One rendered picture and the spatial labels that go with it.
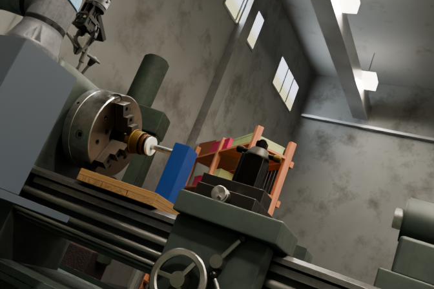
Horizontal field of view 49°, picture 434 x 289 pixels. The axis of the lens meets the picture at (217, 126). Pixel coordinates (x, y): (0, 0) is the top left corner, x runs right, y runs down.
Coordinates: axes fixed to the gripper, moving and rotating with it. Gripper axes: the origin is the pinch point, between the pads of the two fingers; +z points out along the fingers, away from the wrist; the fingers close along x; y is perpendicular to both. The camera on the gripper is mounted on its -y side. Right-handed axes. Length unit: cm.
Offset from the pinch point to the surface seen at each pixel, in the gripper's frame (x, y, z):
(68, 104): 9.4, 1.8, 21.6
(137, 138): 36.1, -8.0, 24.4
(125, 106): 28.9, -3.4, 15.2
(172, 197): 57, -10, 40
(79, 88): 9.4, 0.8, 14.2
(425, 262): 135, -5, 36
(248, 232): 95, 18, 46
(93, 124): 24.9, 3.2, 26.8
